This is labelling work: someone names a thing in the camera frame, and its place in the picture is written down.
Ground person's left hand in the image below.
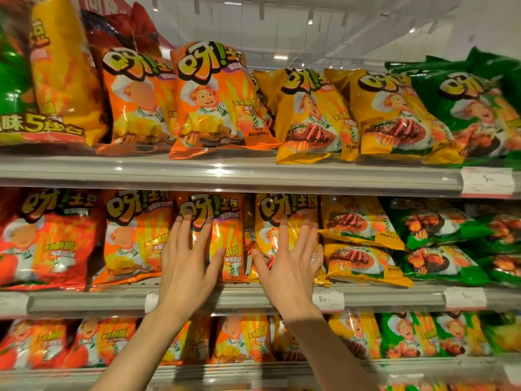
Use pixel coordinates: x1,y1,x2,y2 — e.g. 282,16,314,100
157,215,226,325

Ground person's right hand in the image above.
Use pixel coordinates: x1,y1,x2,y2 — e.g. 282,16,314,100
251,217,325,323

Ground yellow steak snack packet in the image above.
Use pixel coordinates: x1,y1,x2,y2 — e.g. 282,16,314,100
252,68,361,165
323,68,467,166
248,193,331,288

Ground shelf row of bags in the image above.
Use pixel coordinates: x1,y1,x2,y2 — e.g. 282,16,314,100
378,311,521,360
378,381,501,391
384,46,521,169

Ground red tomato snack packet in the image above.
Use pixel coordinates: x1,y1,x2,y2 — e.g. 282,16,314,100
0,187,105,293

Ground red tomato chip bags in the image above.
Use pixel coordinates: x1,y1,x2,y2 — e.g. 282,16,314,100
0,317,139,371

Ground large red multipack snack bag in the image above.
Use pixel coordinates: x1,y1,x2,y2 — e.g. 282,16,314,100
0,0,110,148
79,2,163,58

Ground person's left forearm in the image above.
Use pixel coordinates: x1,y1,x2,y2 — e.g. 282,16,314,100
91,311,196,391

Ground person's right forearm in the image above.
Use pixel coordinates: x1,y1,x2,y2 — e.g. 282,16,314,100
283,309,379,391

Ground red hanging sign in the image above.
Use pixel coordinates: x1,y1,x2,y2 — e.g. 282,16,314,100
75,0,176,60

